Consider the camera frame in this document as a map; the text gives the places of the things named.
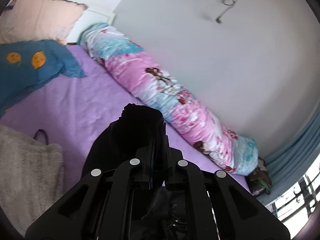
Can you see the window railing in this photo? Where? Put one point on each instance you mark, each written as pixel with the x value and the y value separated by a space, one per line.
pixel 296 205

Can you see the peach pillow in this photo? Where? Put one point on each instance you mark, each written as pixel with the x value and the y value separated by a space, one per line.
pixel 36 20

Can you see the blue pillow with orange faces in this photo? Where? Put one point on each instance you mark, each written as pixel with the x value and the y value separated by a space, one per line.
pixel 28 66

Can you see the dark floral cloth bundle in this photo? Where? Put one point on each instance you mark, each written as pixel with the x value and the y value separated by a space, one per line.
pixel 259 181

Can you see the blue curtain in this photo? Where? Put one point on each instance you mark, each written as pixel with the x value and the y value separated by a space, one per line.
pixel 289 162

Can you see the pink blue cartoon quilt roll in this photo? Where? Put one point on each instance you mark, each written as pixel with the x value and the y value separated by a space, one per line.
pixel 139 74

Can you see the white headboard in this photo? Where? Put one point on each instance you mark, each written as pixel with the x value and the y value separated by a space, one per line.
pixel 92 15

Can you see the purple fleece bed sheet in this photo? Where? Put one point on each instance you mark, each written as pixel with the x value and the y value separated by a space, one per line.
pixel 74 107

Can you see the grey fluffy blanket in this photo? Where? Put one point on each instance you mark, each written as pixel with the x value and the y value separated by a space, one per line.
pixel 31 177

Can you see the black large garment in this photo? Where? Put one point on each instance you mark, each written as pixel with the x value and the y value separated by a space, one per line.
pixel 119 142

